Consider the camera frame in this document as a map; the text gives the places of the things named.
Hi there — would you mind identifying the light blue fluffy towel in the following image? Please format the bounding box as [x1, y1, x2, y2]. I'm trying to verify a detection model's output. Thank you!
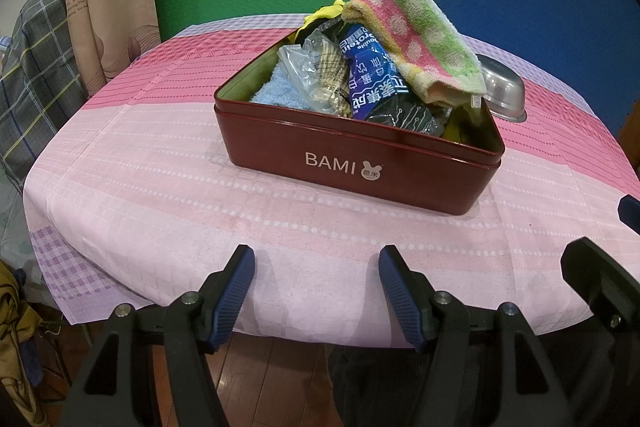
[249, 66, 312, 111]

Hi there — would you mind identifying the green pink dotted towel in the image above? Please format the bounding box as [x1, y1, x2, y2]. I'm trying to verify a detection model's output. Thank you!
[341, 0, 487, 104]

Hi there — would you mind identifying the mustard yellow cloth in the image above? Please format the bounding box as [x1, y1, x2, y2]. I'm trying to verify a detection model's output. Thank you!
[0, 261, 45, 427]

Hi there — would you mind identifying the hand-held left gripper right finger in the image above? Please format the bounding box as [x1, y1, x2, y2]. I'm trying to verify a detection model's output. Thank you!
[378, 244, 576, 427]

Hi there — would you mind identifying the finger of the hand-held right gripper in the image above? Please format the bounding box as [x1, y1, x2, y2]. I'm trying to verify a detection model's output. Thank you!
[560, 237, 640, 338]
[617, 196, 640, 231]

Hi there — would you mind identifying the pink checked tablecloth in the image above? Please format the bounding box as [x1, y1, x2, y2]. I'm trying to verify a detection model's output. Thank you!
[22, 13, 640, 349]

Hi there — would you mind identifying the grey plaid cloth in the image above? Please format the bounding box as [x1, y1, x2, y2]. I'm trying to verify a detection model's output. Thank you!
[0, 0, 87, 188]

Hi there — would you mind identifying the blue foam mat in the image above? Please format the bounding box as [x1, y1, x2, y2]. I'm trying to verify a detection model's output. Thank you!
[432, 0, 640, 144]

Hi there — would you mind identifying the clear plastic bag with cloth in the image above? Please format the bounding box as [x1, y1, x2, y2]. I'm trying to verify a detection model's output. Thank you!
[277, 29, 352, 116]

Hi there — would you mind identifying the blue snack packet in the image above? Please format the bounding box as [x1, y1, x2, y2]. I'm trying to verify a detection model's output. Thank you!
[339, 25, 412, 121]

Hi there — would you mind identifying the metal bowl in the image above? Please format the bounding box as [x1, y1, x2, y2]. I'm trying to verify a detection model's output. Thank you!
[472, 53, 529, 124]

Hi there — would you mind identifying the black snack packet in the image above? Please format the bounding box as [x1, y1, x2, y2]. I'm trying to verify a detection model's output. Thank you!
[365, 91, 452, 138]

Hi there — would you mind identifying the yellow soft item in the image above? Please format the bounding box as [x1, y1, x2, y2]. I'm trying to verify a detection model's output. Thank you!
[295, 0, 358, 44]

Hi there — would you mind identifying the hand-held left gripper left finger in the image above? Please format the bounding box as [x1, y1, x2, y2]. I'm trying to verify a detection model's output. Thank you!
[59, 244, 256, 427]

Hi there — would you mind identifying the beige floral curtain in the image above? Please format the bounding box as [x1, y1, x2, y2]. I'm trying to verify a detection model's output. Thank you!
[60, 0, 162, 98]

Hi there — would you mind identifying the dark red tin box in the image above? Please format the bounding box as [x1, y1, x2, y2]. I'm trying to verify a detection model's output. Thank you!
[214, 24, 505, 215]

